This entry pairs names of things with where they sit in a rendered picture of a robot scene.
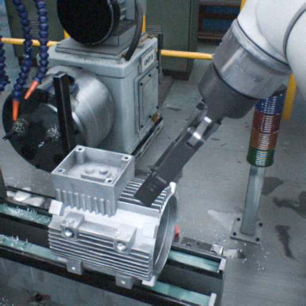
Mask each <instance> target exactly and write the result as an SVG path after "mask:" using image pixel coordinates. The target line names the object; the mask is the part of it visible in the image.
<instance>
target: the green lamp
mask: <svg viewBox="0 0 306 306"><path fill-rule="evenodd" d="M275 148H276V146H275V147H274V148H273V149H258V148H255V147H253V146H252V145H251V144H250V143H249V149H248V154H247V159H248V160H249V161H250V162H251V163H253V164H256V165H259V166H265V165H269V164H271V163H272V162H273V158H274V151H275Z"/></svg>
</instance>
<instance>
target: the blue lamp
mask: <svg viewBox="0 0 306 306"><path fill-rule="evenodd" d="M285 97H286V92H284V93H282V94H272V95H271V97H269V98H266V99H259V101H258V102H257V103H256V105H255V108H256V109H257V110H258V111H260V112H262V113H264V114H279V113H281V112H282V111H283V108H284V101H285Z"/></svg>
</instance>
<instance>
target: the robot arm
mask: <svg viewBox="0 0 306 306"><path fill-rule="evenodd" d="M219 45H220V46H219V48H217V51H216V52H215V54H212V61H213V62H211V64H210V66H209V67H208V69H207V70H206V71H205V72H204V74H203V76H202V77H201V78H200V80H199V82H198V90H199V92H200V94H201V97H202V99H201V100H200V101H199V103H198V104H197V106H196V107H195V109H194V110H193V113H192V115H191V116H190V117H189V121H188V122H187V123H186V124H185V126H184V128H182V129H181V130H180V134H179V136H177V137H176V139H175V141H176V143H175V142H174V141H172V142H171V144H170V145H169V146H168V148H166V149H165V151H164V152H163V154H162V155H161V157H159V159H158V160H157V161H156V163H155V164H154V165H153V166H152V167H151V168H150V171H151V172H150V174H149V176H148V177H147V178H146V179H145V181H144V182H143V183H142V184H141V186H140V187H139V188H138V190H137V191H136V192H135V193H134V194H133V197H134V198H135V199H137V200H139V201H140V202H141V203H143V205H145V206H146V207H150V205H151V204H152V203H153V202H154V201H155V200H156V199H157V198H158V196H159V195H160V194H161V193H162V192H163V191H164V190H165V188H166V187H168V186H170V184H171V182H172V180H173V179H174V178H175V177H176V176H177V175H178V174H179V172H180V171H181V170H182V168H184V167H185V164H186V163H187V162H188V161H189V160H190V159H191V157H192V156H193V155H194V154H195V153H196V152H197V151H198V149H199V148H200V147H201V146H203V145H204V144H205V143H207V139H208V138H209V137H210V135H211V134H212V133H214V132H216V131H217V129H218V128H219V126H220V125H221V124H222V122H221V121H222V120H223V119H224V117H229V118H233V119H234V120H238V119H239V118H243V117H244V116H246V115H247V114H248V113H249V111H250V110H251V109H252V108H253V107H254V106H255V105H256V103H257V102H258V101H259V99H266V98H269V97H271V95H272V94H273V93H274V92H275V91H276V90H277V89H278V87H279V86H280V85H281V84H282V83H284V81H285V79H286V78H287V77H288V76H289V75H291V74H292V73H293V75H294V79H295V82H296V85H297V87H298V88H299V90H300V92H301V94H302V97H303V99H304V100H305V102H306V0H246V3H245V5H244V6H243V8H242V10H241V12H240V14H239V16H238V17H237V19H235V20H234V21H233V23H232V24H231V27H230V29H228V31H227V32H226V34H225V36H224V37H223V39H222V42H221V43H220V44H219ZM204 134H205V135H204Z"/></svg>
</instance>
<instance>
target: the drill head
mask: <svg viewBox="0 0 306 306"><path fill-rule="evenodd" d="M58 71H65V72H67V73H68V81H69V92H70V98H71V108H72V119H73V124H74V130H75V140H76V146H77V145H78V146H85V147H89V148H96V147H97V146H98V145H99V144H100V143H101V141H102V140H103V139H104V138H105V137H106V136H107V135H108V133H109V132H110V130H111V128H112V125H113V123H114V101H113V99H112V97H111V94H110V92H109V90H108V89H107V86H106V85H104V83H103V82H102V81H101V79H100V78H99V77H98V76H95V74H93V73H92V72H91V71H88V70H86V69H84V68H81V67H77V66H59V65H57V66H55V67H53V68H50V69H49V70H48V71H47V73H46V74H45V75H46V79H42V80H41V82H42V84H41V85H39V86H37V88H36V89H35V90H34V91H33V93H32V94H31V95H30V97H29V98H28V99H27V100H26V99H25V95H26V93H27V91H28V90H29V87H30V85H31V83H32V80H31V81H30V82H28V83H26V85H24V86H23V87H24V89H23V91H21V92H22V95H21V97H20V98H21V99H22V101H21V102H20V103H19V109H18V114H17V120H16V121H15V120H13V102H12V100H11V98H12V97H14V95H13V94H12V93H11V94H10V95H9V96H8V97H7V99H6V100H5V101H4V104H3V107H2V125H3V128H4V132H5V133H6V136H4V137H3V138H2V139H3V140H7V139H8V140H9V141H10V144H11V146H13V147H14V149H15V150H16V152H17V153H18V154H19V155H21V156H22V157H23V159H24V160H26V161H27V162H28V163H30V164H31V165H33V166H34V167H36V168H37V169H41V170H44V171H46V172H50V173H51V172H52V171H53V170H54V169H55V168H56V167H57V166H58V165H59V164H60V163H61V162H62V161H63V160H64V158H63V151H62V149H61V145H62V140H61V135H60V126H59V121H58V116H57V108H56V99H55V94H54V87H53V86H52V82H53V75H54V74H56V72H58Z"/></svg>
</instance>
